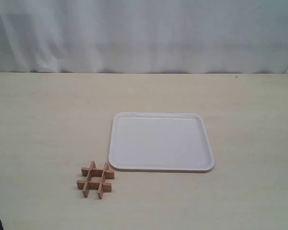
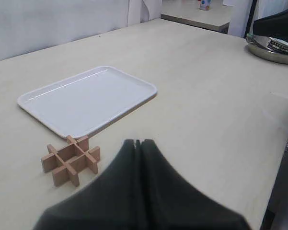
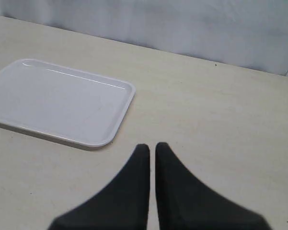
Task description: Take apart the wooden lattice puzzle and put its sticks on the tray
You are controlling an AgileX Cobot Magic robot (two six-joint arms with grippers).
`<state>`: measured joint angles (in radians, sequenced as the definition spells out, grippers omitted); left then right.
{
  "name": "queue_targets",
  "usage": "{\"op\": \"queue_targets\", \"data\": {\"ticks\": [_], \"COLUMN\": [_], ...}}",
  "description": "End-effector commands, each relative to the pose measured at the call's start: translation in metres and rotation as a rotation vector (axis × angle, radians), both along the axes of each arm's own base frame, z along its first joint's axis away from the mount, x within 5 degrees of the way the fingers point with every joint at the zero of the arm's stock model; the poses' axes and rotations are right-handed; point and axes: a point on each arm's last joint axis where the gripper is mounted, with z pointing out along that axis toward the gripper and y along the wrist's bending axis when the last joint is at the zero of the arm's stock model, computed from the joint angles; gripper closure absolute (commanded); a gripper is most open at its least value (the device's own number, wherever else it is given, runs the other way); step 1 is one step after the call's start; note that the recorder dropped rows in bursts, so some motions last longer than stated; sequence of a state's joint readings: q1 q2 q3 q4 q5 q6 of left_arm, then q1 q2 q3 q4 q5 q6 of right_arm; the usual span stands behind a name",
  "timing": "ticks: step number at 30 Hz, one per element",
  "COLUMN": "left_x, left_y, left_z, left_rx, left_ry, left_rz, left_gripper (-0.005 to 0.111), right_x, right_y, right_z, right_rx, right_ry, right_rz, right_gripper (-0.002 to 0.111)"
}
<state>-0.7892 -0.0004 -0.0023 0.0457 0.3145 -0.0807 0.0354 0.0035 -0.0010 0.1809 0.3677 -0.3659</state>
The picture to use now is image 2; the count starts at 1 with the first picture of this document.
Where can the colourful printed can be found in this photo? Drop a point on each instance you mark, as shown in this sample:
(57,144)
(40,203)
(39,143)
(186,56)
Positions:
(205,5)

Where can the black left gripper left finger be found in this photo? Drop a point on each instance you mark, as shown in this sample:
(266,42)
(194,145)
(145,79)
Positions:
(110,202)

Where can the stainless steel basin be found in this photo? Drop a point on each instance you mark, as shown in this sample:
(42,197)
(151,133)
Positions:
(268,48)

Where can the notched wooden piece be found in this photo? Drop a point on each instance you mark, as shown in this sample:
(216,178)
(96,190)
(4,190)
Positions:
(84,156)
(69,170)
(48,161)
(63,171)

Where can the white curtain backdrop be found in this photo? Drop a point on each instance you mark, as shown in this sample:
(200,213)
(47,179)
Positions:
(31,25)

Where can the white rectangular plastic tray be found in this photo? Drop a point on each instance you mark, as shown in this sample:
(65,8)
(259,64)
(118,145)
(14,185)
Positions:
(87,102)

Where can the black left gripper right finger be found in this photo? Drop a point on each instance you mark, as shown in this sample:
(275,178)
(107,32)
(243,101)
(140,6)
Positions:
(172,203)

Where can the side table with brown edge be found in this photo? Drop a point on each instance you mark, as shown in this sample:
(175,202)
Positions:
(217,18)

